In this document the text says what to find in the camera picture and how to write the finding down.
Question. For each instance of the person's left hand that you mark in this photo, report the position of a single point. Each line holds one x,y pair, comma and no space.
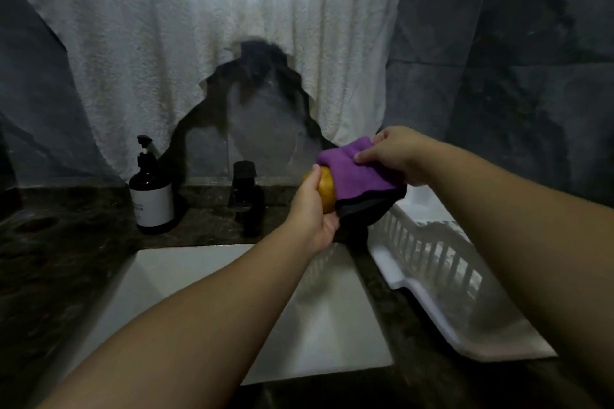
309,217

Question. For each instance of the person's right hand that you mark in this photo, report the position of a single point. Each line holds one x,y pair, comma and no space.
403,150

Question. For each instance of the purple cloth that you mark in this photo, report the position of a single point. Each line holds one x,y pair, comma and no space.
360,183

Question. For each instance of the black faucet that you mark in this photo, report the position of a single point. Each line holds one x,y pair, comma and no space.
247,191

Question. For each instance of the dark soap pump bottle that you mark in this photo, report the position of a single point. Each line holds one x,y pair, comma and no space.
152,193

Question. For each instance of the person's right forearm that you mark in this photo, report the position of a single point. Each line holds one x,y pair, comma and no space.
537,241

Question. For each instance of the person's left forearm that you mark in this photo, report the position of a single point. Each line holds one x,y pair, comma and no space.
173,337

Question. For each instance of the white sink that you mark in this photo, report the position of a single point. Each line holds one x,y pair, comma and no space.
336,327

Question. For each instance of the white plastic basket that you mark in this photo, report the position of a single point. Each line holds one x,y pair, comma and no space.
451,279

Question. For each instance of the white hanging towel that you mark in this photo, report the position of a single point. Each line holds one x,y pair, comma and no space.
115,49

